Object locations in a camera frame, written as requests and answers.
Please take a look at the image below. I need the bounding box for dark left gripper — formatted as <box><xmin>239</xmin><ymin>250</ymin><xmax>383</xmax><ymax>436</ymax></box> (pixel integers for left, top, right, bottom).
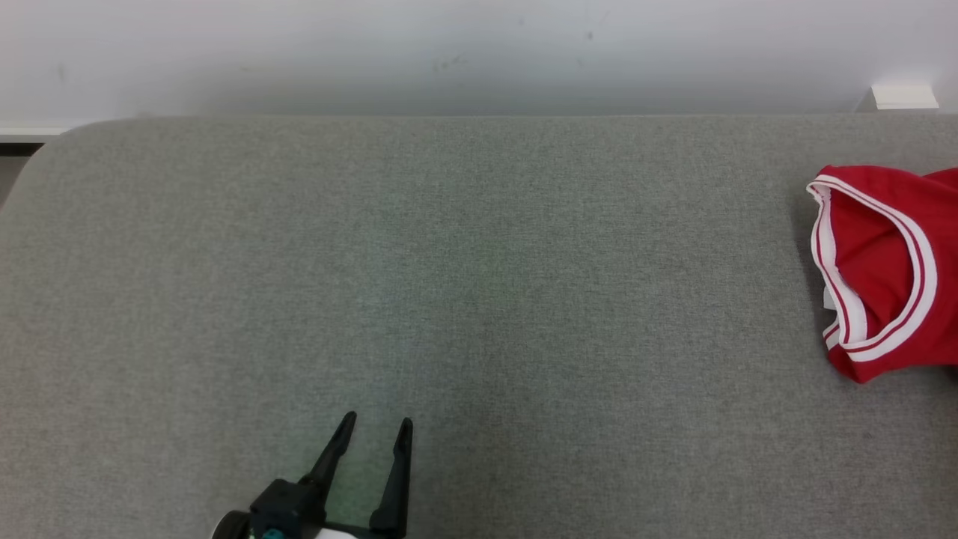
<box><xmin>212</xmin><ymin>411</ymin><xmax>414</xmax><ymax>539</ymax></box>

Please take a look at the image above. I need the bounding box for red and white jersey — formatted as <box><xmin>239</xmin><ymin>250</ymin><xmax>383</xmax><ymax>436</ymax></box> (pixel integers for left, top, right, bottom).
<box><xmin>806</xmin><ymin>164</ymin><xmax>958</xmax><ymax>384</ymax></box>

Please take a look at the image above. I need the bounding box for small white box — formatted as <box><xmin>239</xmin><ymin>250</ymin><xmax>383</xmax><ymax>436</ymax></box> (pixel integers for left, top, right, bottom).
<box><xmin>870</xmin><ymin>84</ymin><xmax>940</xmax><ymax>112</ymax></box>

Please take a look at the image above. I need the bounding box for white wall baseboard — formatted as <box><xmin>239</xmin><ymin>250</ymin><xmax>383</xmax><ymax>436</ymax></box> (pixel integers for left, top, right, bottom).
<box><xmin>0</xmin><ymin>126</ymin><xmax>72</xmax><ymax>143</ymax></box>

